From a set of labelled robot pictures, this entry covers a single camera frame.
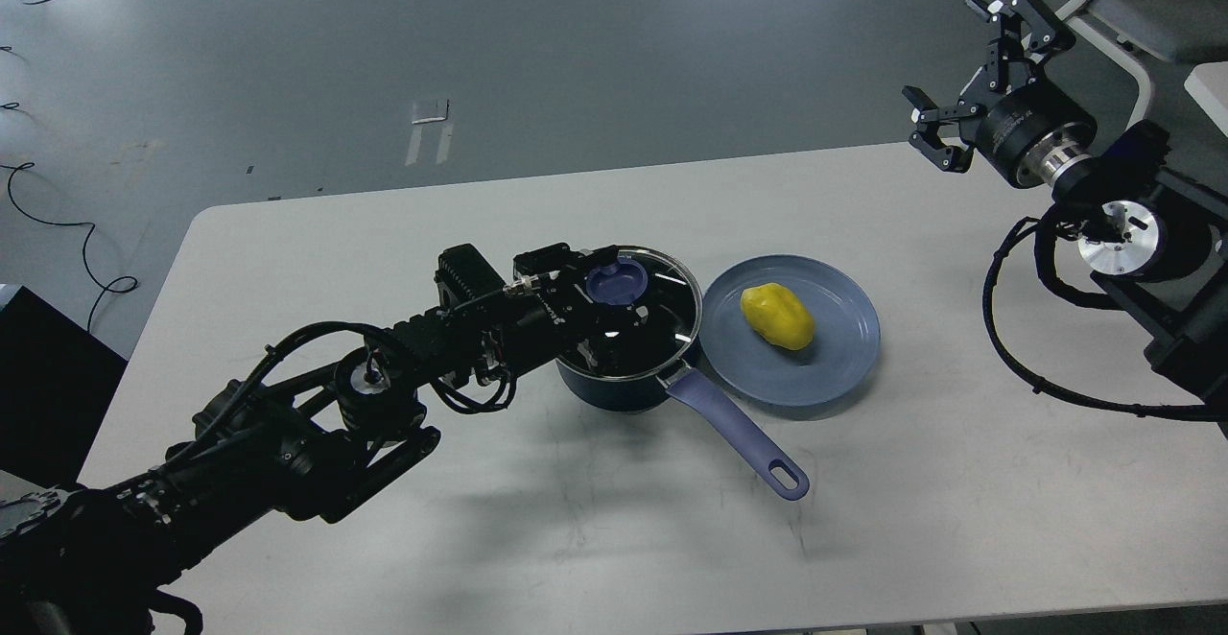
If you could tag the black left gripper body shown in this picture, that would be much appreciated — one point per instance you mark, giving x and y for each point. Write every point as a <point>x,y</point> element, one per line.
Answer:
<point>551,312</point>

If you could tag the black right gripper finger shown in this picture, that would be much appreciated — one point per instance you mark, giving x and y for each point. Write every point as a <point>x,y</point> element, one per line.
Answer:
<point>1029,34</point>
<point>928,118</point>

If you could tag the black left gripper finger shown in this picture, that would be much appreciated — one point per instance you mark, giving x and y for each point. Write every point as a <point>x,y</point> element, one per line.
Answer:
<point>600,262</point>
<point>634,349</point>

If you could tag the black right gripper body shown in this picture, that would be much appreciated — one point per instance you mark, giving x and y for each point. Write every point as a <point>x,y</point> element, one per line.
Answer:
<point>1015,124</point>

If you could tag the glass pot lid purple knob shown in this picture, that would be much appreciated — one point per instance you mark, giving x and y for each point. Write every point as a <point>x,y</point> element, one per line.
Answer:
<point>671,291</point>

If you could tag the yellow potato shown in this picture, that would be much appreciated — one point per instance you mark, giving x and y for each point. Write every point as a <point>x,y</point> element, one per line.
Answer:
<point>778,316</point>

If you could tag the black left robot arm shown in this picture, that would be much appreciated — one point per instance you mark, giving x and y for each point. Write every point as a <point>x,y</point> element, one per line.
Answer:
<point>329,417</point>

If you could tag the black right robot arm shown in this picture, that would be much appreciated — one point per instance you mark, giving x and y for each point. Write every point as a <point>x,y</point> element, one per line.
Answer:
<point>1124,232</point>

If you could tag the white table corner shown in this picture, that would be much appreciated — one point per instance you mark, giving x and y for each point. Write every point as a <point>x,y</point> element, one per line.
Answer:
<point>1207,85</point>

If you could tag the blue round plate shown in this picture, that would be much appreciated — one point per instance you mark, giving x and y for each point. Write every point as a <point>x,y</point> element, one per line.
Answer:
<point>847,337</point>

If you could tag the white tape marks on floor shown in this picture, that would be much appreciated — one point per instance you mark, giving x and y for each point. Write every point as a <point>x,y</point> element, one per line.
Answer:
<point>432,132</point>

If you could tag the dark blue saucepan purple handle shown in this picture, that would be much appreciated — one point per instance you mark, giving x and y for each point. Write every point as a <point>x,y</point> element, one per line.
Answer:
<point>686,384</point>

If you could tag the white frame grey chair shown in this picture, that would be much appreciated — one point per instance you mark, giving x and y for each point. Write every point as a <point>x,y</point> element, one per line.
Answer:
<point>1183,32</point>

